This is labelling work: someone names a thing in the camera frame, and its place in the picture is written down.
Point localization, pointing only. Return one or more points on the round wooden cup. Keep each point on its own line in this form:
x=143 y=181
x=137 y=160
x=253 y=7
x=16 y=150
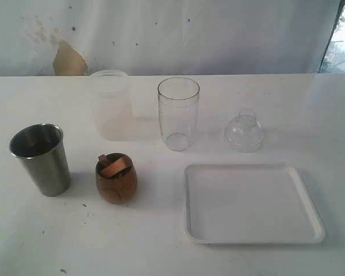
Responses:
x=121 y=187

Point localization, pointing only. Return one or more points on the stainless steel cup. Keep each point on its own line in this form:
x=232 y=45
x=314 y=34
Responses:
x=40 y=150

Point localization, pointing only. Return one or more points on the clear plastic shaker tumbler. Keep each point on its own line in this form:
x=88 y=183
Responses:
x=178 y=101

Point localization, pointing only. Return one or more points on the clear domed shaker lid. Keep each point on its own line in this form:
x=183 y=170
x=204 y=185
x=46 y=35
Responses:
x=244 y=132

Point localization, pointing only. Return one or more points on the frosted plastic jar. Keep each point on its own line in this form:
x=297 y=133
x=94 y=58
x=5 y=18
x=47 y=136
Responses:
x=110 y=103

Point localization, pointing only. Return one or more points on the white plastic tray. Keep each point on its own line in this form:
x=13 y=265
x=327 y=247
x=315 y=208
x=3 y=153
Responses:
x=249 y=204

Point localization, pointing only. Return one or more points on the dark window frame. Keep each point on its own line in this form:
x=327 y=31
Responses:
x=333 y=60

